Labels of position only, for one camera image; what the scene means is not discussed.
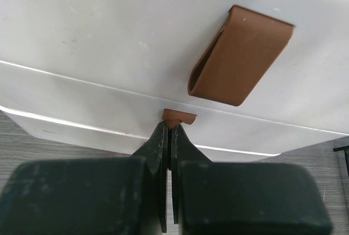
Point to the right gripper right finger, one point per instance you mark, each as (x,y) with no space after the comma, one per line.
(242,197)

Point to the white drawer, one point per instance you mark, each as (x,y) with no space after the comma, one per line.
(66,110)
(163,41)

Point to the white drawer cabinet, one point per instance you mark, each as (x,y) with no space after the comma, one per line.
(136,0)

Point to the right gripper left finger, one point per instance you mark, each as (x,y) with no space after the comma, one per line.
(115,195)

